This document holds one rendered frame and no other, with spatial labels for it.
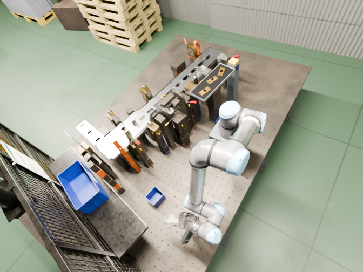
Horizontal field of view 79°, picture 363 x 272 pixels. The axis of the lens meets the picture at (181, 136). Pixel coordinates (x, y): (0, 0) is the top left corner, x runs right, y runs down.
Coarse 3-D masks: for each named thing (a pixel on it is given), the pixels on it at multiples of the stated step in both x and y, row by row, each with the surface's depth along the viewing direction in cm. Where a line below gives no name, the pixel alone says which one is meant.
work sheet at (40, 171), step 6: (6, 144) 129; (6, 150) 121; (12, 150) 129; (12, 156) 120; (18, 156) 129; (24, 156) 138; (18, 162) 119; (24, 162) 127; (30, 162) 137; (36, 162) 148; (30, 168) 127; (36, 168) 137; (42, 174) 136
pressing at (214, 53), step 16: (208, 48) 208; (192, 64) 199; (208, 64) 196; (176, 80) 192; (192, 80) 188; (144, 112) 178; (128, 128) 172; (144, 128) 169; (112, 144) 167; (128, 144) 164
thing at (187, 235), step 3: (189, 228) 120; (186, 231) 121; (189, 231) 120; (186, 234) 121; (189, 234) 121; (192, 234) 123; (183, 237) 123; (186, 237) 122; (189, 237) 123; (180, 240) 124; (183, 240) 122; (186, 240) 123; (189, 240) 125; (183, 243) 123
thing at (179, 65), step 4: (176, 60) 201; (180, 60) 200; (184, 60) 199; (172, 64) 200; (176, 64) 199; (180, 64) 198; (184, 64) 202; (172, 68) 200; (176, 68) 196; (180, 68) 201; (184, 68) 205; (176, 72) 201
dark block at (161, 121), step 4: (156, 116) 158; (160, 116) 157; (156, 120) 158; (160, 120) 155; (164, 120) 156; (160, 124) 158; (164, 124) 159; (160, 128) 168; (164, 128) 162; (168, 128) 166; (164, 132) 168; (168, 132) 169; (164, 136) 176; (168, 136) 171; (168, 140) 177; (172, 140) 180; (168, 144) 186; (172, 144) 183; (172, 148) 187
